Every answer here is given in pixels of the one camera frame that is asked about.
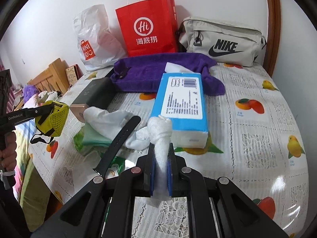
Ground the white foam wrap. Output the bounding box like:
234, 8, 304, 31
147, 115, 172, 208

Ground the black watch strap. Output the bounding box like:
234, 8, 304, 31
92, 115, 141, 178

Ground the yellow mesh pouch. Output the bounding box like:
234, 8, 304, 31
30, 100, 69, 144

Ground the dark green gold tea box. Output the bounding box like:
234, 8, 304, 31
70, 77, 116, 123

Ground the person's left hand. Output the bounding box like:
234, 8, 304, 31
1, 132, 17, 171

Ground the green wet wipes packet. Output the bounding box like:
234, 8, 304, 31
73, 124, 125, 175

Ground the purple plush toy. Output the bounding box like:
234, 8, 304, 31
23, 84, 39, 104

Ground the white plush toy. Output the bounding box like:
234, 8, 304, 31
38, 91, 58, 105

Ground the white sock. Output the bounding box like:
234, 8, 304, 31
83, 106, 150, 151

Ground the wooden chair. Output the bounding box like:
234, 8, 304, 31
27, 58, 70, 94

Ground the mint green cloth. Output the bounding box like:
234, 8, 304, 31
82, 123, 112, 147

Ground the blue tissue box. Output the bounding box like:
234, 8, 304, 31
150, 73, 208, 148

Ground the clear plastic bag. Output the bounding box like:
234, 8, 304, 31
72, 151, 101, 192

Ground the brown patterned book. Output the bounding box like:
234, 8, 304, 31
65, 64, 83, 86

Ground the purple towel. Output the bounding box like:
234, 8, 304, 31
110, 53, 225, 96

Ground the white Miniso plastic bag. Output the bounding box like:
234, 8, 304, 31
73, 4, 126, 71

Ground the grey Nike waist bag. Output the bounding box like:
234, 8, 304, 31
179, 17, 266, 67

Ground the red Haidilao paper bag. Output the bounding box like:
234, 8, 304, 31
116, 0, 178, 57

